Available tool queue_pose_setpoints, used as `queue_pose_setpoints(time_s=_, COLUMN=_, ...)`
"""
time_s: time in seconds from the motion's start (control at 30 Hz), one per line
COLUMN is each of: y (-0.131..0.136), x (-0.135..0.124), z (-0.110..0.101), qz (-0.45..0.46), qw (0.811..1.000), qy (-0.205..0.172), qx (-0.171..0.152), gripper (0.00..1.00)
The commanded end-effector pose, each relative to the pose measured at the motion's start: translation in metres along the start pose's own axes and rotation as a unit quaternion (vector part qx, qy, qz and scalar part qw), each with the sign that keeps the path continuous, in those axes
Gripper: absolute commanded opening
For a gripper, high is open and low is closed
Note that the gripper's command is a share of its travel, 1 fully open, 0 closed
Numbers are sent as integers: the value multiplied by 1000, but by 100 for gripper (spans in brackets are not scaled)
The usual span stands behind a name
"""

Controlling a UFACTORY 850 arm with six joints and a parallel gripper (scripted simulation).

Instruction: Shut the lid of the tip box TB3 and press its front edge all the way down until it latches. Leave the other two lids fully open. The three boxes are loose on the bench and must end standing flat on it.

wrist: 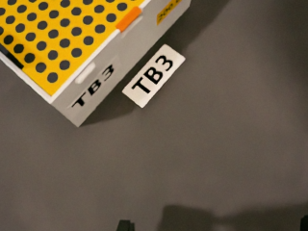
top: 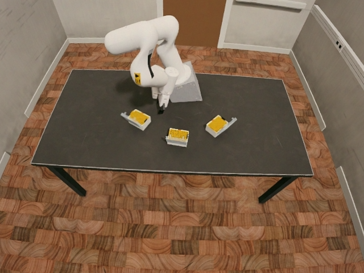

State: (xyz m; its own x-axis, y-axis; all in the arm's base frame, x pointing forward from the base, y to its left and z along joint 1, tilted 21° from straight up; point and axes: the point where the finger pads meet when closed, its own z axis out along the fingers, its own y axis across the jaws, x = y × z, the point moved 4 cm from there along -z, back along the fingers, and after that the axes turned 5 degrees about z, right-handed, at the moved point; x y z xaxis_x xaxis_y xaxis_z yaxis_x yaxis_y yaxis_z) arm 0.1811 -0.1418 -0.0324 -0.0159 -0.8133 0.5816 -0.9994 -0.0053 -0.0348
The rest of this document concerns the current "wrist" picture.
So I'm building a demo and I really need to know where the yellow pipette tip rack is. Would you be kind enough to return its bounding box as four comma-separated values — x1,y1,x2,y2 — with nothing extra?
0,0,145,96

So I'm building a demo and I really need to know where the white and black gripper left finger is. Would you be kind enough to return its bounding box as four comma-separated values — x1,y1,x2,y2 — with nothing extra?
116,220,135,231

